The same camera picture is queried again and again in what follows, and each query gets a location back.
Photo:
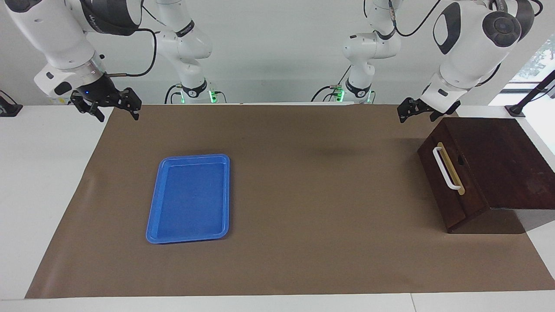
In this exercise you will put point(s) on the blue plastic tray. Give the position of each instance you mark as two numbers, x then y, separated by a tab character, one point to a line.
190	199

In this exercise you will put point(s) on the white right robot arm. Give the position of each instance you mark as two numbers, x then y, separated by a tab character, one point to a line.
52	39

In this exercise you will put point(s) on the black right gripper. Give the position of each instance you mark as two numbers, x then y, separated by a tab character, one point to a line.
100	89

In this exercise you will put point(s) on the black pole stand with base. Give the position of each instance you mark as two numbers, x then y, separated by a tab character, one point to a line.
516	110

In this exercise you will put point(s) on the white wall socket box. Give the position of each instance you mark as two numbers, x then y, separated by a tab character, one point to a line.
58	101

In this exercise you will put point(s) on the black table clamp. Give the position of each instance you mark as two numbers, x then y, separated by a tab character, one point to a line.
8	108

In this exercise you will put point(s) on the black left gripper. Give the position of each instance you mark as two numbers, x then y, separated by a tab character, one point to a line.
453	108

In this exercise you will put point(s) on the brown paper table mat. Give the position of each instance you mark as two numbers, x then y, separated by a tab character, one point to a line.
303	216

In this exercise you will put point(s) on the window with white sill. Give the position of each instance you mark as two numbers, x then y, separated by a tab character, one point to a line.
535	60

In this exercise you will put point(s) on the dark wooden drawer cabinet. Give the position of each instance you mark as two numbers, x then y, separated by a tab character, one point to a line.
511	164

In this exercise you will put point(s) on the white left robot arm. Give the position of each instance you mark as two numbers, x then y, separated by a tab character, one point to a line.
468	47

